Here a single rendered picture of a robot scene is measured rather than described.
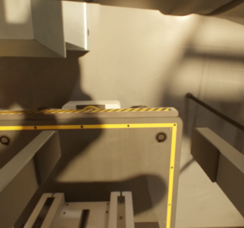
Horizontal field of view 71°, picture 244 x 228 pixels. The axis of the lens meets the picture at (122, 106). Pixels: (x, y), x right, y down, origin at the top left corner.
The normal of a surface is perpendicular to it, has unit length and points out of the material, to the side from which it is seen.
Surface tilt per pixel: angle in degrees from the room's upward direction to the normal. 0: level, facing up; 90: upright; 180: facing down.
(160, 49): 0
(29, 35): 0
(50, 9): 68
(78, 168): 0
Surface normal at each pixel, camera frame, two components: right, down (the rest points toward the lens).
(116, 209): -0.02, -0.97
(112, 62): 0.00, 0.25
